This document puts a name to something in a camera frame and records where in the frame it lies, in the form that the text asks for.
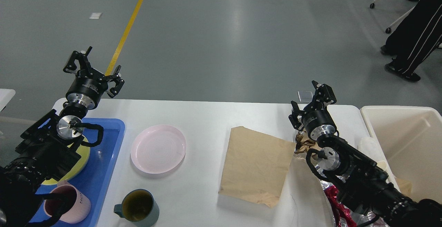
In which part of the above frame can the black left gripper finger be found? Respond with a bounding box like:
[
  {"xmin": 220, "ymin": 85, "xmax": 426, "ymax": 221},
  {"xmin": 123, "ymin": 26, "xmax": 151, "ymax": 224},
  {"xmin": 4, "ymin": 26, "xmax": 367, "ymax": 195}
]
[
  {"xmin": 104, "ymin": 65, "xmax": 125, "ymax": 98},
  {"xmin": 63, "ymin": 46, "xmax": 93, "ymax": 79}
]

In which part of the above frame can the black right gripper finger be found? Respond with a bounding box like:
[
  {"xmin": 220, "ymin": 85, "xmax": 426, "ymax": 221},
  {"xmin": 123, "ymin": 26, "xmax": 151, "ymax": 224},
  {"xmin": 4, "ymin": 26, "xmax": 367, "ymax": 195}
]
[
  {"xmin": 304, "ymin": 80, "xmax": 337, "ymax": 112},
  {"xmin": 289, "ymin": 101, "xmax": 305, "ymax": 131}
]

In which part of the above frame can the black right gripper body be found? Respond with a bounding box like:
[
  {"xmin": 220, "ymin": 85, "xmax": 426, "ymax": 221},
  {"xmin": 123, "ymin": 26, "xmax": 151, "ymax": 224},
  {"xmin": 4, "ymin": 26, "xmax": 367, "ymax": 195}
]
[{"xmin": 302, "ymin": 110, "xmax": 337, "ymax": 141}]

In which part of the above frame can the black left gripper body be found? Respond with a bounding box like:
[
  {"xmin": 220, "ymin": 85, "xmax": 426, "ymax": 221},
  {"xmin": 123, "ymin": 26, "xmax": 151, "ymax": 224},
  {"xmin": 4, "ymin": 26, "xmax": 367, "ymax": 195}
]
[{"xmin": 65, "ymin": 77, "xmax": 109, "ymax": 110}]

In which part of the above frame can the pink plate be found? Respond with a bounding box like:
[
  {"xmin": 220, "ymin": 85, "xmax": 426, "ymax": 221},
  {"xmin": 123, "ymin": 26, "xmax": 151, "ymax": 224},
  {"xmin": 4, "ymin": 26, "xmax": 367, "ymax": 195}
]
[{"xmin": 131, "ymin": 125, "xmax": 187, "ymax": 175}]

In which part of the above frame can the dark green mug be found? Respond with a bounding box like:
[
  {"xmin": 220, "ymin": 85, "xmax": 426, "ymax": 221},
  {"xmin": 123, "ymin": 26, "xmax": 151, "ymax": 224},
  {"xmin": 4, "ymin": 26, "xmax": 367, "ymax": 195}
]
[{"xmin": 113, "ymin": 189, "xmax": 160, "ymax": 227}]

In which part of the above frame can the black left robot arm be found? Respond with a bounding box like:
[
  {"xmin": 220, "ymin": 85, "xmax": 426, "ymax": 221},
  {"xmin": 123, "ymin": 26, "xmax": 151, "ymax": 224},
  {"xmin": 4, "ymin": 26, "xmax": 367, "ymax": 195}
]
[{"xmin": 0, "ymin": 47, "xmax": 125, "ymax": 227}]

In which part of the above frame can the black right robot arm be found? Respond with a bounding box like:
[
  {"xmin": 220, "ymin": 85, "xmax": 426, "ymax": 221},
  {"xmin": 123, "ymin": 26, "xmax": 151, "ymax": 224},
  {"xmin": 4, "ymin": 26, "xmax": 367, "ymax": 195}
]
[{"xmin": 289, "ymin": 81, "xmax": 442, "ymax": 227}]

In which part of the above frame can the grey floor plate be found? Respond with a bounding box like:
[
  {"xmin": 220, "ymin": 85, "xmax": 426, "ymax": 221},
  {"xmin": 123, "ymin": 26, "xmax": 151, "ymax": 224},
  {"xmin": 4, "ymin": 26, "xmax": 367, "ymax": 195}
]
[{"xmin": 297, "ymin": 90, "xmax": 314, "ymax": 103}]

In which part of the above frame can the crumpled brown paper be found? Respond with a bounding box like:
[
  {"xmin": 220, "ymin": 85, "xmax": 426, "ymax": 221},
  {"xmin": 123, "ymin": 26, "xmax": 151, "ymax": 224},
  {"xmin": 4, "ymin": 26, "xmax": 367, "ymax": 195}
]
[{"xmin": 294, "ymin": 131, "xmax": 321, "ymax": 155}]

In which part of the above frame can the yellow plate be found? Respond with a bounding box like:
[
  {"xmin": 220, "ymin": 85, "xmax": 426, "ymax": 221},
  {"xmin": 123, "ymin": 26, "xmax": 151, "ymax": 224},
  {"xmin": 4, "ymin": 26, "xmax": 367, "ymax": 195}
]
[{"xmin": 41, "ymin": 135, "xmax": 90, "ymax": 186}]

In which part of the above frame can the brown paper bag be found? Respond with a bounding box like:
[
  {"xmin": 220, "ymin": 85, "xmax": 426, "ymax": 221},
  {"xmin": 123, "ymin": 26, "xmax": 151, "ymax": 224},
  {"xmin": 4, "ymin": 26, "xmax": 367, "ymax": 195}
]
[{"xmin": 218, "ymin": 126, "xmax": 296, "ymax": 208}]

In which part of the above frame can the white side table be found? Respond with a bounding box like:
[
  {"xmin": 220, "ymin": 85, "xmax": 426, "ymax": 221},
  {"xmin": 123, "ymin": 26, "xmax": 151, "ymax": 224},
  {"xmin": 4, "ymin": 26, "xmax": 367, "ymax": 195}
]
[{"xmin": 0, "ymin": 88, "xmax": 16, "ymax": 112}]

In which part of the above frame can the blue plastic tray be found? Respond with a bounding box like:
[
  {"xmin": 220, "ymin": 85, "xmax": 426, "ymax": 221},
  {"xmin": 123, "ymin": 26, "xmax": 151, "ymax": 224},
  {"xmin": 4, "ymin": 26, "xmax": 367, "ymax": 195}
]
[{"xmin": 6, "ymin": 118, "xmax": 125, "ymax": 227}]

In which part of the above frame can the white plastic bin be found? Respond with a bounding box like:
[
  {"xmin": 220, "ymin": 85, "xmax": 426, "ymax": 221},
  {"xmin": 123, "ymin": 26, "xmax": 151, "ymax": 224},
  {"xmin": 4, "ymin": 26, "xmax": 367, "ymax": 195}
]
[{"xmin": 359, "ymin": 106, "xmax": 442, "ymax": 203}]

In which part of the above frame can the red foil wrapper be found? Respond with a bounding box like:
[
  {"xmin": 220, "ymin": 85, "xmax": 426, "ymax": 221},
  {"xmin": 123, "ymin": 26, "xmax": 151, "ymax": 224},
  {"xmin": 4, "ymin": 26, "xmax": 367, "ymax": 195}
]
[{"xmin": 324, "ymin": 185, "xmax": 358, "ymax": 227}]

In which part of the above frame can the person in black trousers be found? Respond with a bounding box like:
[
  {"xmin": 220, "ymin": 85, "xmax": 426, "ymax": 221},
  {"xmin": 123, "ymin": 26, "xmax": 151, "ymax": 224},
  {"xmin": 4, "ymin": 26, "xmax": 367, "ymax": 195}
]
[{"xmin": 381, "ymin": 0, "xmax": 442, "ymax": 82}]

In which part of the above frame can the pink mug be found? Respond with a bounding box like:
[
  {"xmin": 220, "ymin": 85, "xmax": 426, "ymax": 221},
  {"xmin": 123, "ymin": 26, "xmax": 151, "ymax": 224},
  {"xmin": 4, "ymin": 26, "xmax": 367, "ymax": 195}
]
[{"xmin": 50, "ymin": 180, "xmax": 91, "ymax": 224}]

